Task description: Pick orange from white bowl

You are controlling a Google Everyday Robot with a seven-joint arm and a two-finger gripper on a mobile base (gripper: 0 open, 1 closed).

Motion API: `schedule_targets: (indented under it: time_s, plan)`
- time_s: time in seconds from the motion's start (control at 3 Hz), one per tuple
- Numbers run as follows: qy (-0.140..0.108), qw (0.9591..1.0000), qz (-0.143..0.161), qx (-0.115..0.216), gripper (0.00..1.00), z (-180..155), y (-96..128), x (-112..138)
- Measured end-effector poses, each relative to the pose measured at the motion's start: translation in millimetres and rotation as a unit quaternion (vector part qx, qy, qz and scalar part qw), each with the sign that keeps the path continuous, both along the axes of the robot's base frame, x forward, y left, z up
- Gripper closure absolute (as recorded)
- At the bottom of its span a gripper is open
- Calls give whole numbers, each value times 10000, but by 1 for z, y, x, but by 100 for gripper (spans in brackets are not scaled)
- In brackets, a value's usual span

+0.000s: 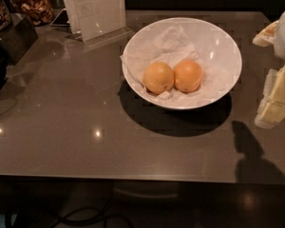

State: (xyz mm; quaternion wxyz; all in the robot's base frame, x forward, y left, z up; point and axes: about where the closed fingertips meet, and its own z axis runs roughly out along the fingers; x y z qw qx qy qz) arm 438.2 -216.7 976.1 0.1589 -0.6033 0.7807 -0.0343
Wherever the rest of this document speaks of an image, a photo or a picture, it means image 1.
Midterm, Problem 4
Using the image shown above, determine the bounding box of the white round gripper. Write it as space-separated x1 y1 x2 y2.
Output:
253 11 285 129

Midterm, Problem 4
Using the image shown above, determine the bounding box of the orange fruit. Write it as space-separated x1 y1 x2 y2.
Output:
174 60 202 93
143 62 174 95

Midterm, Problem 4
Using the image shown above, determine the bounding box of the white ceramic bowl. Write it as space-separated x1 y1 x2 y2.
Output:
121 16 243 110

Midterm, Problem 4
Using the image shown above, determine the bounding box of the white paper napkin liner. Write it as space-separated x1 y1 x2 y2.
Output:
119 24 236 108

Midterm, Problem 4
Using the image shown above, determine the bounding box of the clear acrylic sign holder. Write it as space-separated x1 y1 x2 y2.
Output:
64 0 133 48

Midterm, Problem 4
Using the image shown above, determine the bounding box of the dark smartphone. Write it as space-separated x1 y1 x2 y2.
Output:
50 9 69 27

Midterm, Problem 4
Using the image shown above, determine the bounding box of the glass jar of snacks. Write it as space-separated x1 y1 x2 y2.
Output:
9 0 54 26

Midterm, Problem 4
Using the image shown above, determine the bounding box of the dark wooden box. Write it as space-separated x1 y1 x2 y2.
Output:
0 13 38 65

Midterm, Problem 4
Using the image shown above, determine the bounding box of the black cable on floor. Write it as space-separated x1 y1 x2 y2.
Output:
4 202 135 228

